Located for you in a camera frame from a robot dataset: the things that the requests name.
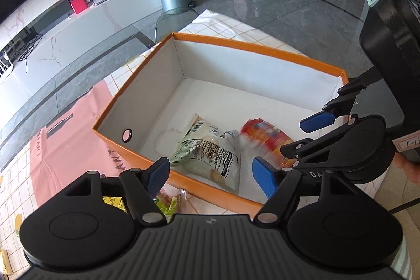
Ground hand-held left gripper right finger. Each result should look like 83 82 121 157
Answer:
252 157 361 225

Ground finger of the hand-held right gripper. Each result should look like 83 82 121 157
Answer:
280 118 358 170
299 66 386 133

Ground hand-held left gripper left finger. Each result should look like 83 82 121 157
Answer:
61 157 170 225

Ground green snack packet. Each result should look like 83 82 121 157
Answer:
154 190 187 223

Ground red snack packet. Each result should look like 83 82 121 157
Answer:
239 118 296 169

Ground clear white printed snack packet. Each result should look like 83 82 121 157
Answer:
169 113 242 193

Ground yellow snack packet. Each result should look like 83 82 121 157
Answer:
102 196 127 212

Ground orange cardboard box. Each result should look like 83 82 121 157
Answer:
92 32 349 218

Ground person's right hand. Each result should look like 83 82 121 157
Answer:
395 151 420 184

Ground pink and white checked tablecloth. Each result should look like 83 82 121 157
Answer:
0 9 391 280

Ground round glass side table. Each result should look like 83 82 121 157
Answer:
154 6 199 44

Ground white marble TV cabinet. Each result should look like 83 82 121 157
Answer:
0 0 165 85

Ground red box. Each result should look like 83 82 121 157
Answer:
68 0 89 15

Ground white router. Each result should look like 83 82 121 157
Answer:
0 49 14 75

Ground black cables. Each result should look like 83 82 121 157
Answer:
16 33 44 72

